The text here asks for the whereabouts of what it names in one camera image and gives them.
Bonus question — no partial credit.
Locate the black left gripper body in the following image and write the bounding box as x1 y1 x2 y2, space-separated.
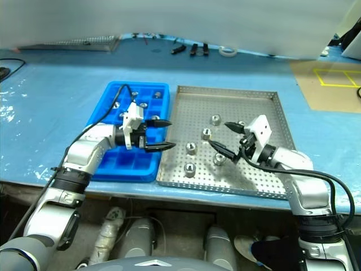
131 121 148 150

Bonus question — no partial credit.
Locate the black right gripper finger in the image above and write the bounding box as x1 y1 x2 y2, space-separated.
209 140 240 164
224 121 246 136

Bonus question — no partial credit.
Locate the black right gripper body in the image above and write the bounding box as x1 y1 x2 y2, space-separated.
235 132 259 165

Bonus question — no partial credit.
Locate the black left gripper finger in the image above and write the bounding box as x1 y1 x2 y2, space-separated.
144 142 177 154
145 119 173 129

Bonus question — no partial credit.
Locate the blue compartment tray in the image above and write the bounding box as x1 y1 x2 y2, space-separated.
84 81 171 183

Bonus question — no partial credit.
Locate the perforated metal tray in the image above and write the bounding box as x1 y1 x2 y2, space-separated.
156 85 297 200

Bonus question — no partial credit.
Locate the metal nut bottom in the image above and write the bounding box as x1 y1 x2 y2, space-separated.
183 163 197 178

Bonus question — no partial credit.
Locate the white tape roll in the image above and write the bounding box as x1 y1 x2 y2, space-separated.
218 46 237 57

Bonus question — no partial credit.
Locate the brown cardboard sheet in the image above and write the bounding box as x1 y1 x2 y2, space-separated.
289 60 361 114

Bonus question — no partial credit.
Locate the grey rounded robot leg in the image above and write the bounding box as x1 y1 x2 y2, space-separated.
124 217 157 259
204 225 237 265

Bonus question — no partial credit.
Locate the grey white disc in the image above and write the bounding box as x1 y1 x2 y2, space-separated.
234 235 266 265

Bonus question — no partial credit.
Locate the white wrapped tube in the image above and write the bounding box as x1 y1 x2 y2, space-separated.
89 207 125 265

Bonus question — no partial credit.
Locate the flat perforated metal sheet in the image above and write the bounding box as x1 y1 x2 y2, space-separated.
19 35 121 53

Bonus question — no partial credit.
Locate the black shoe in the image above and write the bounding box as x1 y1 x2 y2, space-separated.
250 236 301 271

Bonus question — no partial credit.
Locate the grey robot torso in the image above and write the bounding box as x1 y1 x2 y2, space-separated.
74 255 211 271

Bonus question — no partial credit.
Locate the white panel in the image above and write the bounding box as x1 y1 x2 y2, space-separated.
341 28 361 62

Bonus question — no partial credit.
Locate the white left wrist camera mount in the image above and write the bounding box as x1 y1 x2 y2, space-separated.
122 102 145 150

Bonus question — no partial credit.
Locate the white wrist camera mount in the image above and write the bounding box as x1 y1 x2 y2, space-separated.
122 102 145 150
244 115 273 148

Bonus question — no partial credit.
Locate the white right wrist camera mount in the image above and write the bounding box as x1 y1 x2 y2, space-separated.
244 115 273 148

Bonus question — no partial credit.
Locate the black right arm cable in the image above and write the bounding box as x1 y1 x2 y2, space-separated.
239 141 356 235

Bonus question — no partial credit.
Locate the thin black cable loop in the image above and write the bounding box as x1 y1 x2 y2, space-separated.
0 58 27 82

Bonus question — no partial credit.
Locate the black bag with strap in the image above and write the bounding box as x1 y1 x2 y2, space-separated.
328 19 361 49

